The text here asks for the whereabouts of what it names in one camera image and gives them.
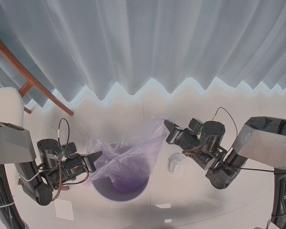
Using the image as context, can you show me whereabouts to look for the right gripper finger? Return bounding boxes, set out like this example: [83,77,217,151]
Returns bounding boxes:
[164,119,179,134]

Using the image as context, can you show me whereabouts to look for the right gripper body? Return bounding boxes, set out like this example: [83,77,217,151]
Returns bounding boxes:
[166,126,201,152]

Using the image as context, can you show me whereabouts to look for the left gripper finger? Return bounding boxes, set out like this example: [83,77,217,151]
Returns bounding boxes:
[92,150,103,164]

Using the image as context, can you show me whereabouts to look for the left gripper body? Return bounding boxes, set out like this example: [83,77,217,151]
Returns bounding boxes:
[63,154,97,179]

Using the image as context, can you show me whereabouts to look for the purple plastic bag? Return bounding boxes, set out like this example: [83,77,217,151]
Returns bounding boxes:
[83,114,169,188]

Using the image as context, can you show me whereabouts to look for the white trash bin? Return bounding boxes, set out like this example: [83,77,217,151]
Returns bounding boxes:
[92,141,153,203]

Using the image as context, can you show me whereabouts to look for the crumpled white paper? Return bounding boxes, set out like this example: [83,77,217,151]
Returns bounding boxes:
[169,153,185,175]

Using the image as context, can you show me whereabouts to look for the wooden chair with white seat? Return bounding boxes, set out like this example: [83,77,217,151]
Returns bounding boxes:
[0,31,74,192]

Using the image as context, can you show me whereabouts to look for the white curtain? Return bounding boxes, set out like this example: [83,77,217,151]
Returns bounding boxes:
[0,0,286,102]

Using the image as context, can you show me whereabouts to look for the blue-green curtain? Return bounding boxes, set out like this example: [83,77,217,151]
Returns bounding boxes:
[0,0,56,109]

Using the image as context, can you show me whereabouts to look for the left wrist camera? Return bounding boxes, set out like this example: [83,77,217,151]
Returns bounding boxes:
[64,142,78,160]

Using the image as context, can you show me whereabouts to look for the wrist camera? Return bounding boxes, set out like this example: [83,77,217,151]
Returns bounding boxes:
[64,142,78,160]
[189,118,204,135]

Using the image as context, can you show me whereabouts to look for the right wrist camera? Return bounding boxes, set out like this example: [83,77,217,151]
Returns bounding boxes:
[189,118,204,135]

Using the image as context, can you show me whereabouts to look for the black cable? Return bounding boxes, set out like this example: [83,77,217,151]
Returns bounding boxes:
[213,107,239,138]
[58,118,70,153]

